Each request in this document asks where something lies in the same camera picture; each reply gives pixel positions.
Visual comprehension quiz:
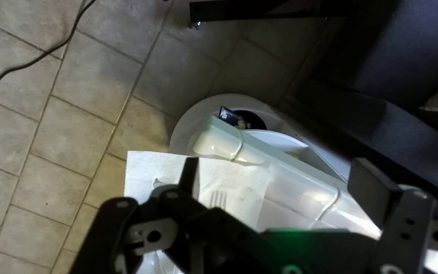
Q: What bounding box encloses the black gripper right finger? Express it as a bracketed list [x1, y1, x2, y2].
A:
[347, 157, 437, 274]

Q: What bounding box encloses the black power cable on floor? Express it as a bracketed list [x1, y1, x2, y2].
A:
[0, 0, 97, 116]

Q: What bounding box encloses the blue packet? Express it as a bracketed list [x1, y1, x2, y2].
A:
[216, 104, 246, 129]

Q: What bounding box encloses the white paper sheet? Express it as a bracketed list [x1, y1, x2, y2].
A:
[123, 148, 383, 274]

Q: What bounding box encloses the white tiled counter with shelves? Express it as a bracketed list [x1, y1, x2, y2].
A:
[169, 93, 389, 241]

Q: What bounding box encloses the navy blue sofa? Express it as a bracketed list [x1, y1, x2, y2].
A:
[283, 0, 438, 206]

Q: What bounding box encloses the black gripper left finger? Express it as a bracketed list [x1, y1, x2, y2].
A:
[68, 155, 216, 274]

